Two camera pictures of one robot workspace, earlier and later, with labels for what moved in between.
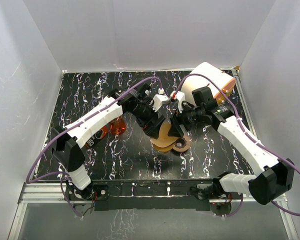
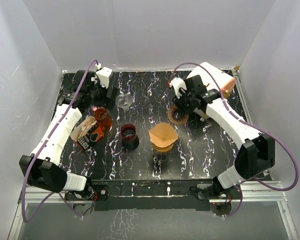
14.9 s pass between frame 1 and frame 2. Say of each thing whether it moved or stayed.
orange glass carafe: moved
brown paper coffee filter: stayed
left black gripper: moved
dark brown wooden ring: moved
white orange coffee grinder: stayed
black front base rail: stayed
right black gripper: moved
